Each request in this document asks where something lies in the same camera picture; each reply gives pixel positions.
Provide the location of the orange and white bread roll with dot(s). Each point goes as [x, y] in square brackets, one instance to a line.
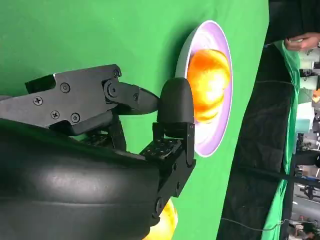
[166, 222]
[210, 82]

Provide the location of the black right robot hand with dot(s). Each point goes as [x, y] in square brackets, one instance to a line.
[75, 180]

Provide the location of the person's hand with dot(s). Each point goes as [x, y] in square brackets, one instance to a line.
[303, 42]

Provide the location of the lilac plate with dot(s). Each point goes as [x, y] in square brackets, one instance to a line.
[222, 130]

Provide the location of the green background table cloth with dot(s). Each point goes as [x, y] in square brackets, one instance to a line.
[291, 112]

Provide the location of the black backdrop cloth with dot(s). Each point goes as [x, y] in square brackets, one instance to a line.
[260, 137]

